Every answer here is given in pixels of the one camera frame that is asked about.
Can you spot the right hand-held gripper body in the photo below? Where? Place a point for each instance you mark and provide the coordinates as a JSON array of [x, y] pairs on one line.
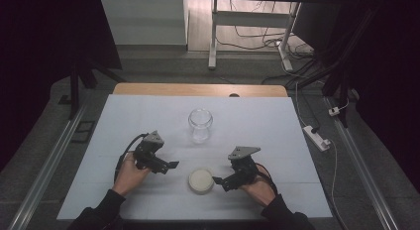
[[243, 164]]

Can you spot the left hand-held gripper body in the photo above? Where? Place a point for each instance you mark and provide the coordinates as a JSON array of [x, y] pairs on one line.
[[148, 150]]

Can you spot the white round lid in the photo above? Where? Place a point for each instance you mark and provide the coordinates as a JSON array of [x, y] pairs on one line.
[[200, 181]]

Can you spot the clear glass jar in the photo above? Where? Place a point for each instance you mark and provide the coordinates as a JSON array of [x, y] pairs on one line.
[[200, 122]]

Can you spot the person's left hand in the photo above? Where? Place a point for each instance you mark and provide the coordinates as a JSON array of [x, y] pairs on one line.
[[130, 177]]

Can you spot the person's right hand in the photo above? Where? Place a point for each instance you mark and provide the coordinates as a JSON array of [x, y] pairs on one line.
[[261, 190]]

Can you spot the white foam board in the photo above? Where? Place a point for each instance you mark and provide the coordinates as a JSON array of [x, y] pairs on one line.
[[257, 124]]

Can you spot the white power strip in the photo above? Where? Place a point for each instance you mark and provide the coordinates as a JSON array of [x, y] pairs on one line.
[[316, 137]]

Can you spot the wooden table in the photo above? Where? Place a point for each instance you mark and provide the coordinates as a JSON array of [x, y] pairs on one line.
[[198, 90]]

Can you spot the black tripod stand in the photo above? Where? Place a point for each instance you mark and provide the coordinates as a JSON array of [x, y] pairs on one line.
[[75, 91]]

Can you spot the small white adapter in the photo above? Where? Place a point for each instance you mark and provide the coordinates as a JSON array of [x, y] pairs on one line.
[[334, 111]]

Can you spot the black metal stand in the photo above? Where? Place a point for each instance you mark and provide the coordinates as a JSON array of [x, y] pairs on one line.
[[341, 68]]

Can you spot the black curtain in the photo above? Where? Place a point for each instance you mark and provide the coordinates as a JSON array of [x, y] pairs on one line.
[[36, 41], [396, 74]]

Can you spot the metal floor rail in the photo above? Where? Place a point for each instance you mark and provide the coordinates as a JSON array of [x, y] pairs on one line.
[[361, 170], [49, 160]]

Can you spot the white desk frame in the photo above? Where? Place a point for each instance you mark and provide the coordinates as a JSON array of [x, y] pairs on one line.
[[251, 18]]

